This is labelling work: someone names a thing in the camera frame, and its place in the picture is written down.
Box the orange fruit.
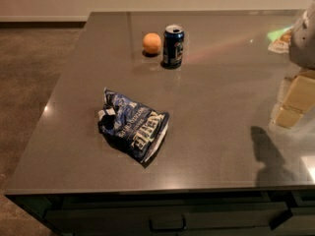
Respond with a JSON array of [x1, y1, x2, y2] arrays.
[[143, 32, 161, 54]]

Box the blue pepsi can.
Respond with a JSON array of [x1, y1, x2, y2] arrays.
[[162, 25, 185, 68]]

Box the snack packet at table edge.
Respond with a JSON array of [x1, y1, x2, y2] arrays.
[[267, 27, 293, 54]]

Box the dark drawer with handle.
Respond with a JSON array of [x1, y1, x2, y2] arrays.
[[45, 202, 288, 236]]

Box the blue kettle chips bag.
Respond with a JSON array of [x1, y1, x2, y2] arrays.
[[97, 88, 169, 164]]

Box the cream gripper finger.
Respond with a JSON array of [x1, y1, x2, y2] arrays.
[[273, 69, 315, 129]]

